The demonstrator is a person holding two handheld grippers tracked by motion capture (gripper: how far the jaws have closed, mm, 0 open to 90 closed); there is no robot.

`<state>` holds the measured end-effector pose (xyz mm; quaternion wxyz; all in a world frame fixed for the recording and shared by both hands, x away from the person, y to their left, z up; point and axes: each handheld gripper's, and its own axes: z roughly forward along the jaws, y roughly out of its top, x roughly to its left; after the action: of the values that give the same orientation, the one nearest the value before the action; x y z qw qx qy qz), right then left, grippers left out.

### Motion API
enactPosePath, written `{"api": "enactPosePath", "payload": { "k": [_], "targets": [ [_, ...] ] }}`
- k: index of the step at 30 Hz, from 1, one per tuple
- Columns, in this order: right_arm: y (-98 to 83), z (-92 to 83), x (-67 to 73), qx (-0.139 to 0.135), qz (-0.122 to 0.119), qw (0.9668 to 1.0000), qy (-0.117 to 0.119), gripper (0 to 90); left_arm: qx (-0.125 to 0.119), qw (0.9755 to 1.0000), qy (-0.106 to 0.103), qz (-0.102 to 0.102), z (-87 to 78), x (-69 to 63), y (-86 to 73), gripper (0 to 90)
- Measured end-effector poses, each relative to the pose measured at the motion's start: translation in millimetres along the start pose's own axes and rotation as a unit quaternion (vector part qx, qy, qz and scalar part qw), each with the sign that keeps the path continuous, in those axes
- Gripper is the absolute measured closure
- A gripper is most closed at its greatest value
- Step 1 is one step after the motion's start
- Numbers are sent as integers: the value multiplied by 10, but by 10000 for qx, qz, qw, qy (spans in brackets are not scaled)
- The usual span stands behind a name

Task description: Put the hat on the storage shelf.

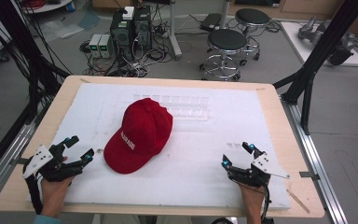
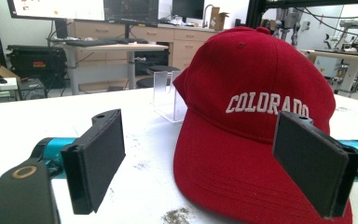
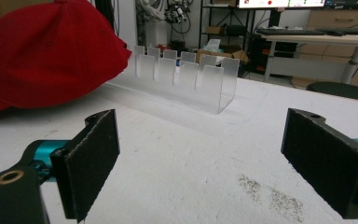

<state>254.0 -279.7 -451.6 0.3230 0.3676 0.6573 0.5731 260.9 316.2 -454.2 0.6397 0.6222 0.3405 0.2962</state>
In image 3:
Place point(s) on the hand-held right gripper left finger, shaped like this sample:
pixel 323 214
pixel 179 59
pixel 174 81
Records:
pixel 87 161

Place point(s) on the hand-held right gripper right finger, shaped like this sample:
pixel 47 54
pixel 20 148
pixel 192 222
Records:
pixel 326 161

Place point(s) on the red baseball cap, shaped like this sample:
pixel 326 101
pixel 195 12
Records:
pixel 48 54

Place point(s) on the clear acrylic slotted rack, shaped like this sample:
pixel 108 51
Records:
pixel 186 79

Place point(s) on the dark round chair seat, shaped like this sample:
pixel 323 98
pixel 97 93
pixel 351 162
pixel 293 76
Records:
pixel 343 90

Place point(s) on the light wooden desk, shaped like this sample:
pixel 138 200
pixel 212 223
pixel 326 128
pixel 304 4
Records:
pixel 320 53

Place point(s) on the black keyboard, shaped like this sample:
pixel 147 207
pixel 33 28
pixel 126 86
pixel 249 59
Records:
pixel 287 31

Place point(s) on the wooden drawer cabinet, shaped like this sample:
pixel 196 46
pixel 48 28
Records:
pixel 338 19

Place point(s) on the open cardboard box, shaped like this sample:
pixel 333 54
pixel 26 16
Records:
pixel 222 53

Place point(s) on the computer monitor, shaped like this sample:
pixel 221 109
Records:
pixel 279 3

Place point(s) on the black metal shelf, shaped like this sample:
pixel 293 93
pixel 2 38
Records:
pixel 223 28

